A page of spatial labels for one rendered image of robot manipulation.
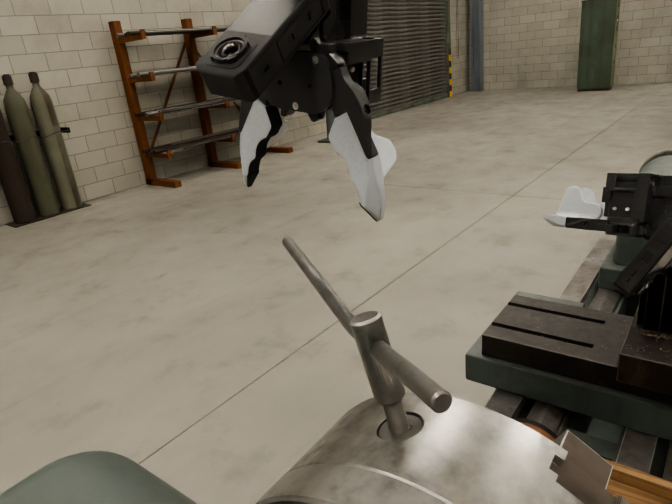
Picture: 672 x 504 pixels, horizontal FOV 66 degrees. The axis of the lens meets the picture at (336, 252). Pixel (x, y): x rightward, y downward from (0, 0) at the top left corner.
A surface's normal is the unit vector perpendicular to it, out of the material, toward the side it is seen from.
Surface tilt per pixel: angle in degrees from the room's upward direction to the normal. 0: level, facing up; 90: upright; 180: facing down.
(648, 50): 90
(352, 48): 99
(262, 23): 35
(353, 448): 22
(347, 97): 91
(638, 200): 73
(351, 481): 15
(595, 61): 90
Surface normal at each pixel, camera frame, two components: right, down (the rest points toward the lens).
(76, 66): 0.78, 0.15
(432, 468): -0.09, -0.92
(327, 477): -0.39, -0.91
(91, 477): 0.07, -0.99
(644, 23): -0.61, 0.35
